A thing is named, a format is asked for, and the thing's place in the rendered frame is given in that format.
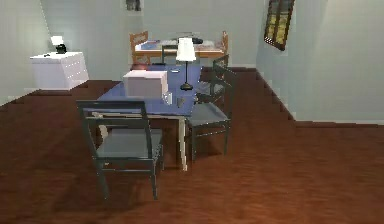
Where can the dark framed wall picture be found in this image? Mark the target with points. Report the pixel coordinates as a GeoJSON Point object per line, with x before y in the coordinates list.
{"type": "Point", "coordinates": [133, 4]}

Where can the dark grey chair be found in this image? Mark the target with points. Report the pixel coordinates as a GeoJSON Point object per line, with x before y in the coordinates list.
{"type": "Point", "coordinates": [206, 115]}
{"type": "Point", "coordinates": [128, 143]}
{"type": "Point", "coordinates": [168, 53]}
{"type": "Point", "coordinates": [213, 87]}

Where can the white shade table lamp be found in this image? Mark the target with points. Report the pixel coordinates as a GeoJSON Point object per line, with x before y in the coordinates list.
{"type": "Point", "coordinates": [185, 50]}

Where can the black object on bed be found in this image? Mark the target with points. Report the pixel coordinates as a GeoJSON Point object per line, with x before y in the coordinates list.
{"type": "Point", "coordinates": [195, 40]}

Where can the white chest of drawers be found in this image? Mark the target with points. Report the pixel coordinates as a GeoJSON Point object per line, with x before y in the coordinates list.
{"type": "Point", "coordinates": [58, 70]}

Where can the white box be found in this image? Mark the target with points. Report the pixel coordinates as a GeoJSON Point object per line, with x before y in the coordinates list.
{"type": "Point", "coordinates": [145, 83]}

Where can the dark framed window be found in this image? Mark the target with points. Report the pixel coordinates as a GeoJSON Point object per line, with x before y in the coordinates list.
{"type": "Point", "coordinates": [278, 21]}

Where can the small white shade black lamp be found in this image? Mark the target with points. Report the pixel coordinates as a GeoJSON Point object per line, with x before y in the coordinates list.
{"type": "Point", "coordinates": [59, 44]}

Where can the blue top dining table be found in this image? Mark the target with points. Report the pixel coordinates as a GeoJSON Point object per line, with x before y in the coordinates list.
{"type": "Point", "coordinates": [173, 90]}

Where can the red round object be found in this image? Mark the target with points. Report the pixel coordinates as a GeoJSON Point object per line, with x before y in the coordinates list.
{"type": "Point", "coordinates": [138, 66]}

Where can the clear glass cup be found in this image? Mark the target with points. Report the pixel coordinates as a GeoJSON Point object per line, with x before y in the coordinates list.
{"type": "Point", "coordinates": [167, 97]}

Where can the wooden bed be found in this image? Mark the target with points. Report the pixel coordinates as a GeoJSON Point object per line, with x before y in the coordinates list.
{"type": "Point", "coordinates": [173, 50]}

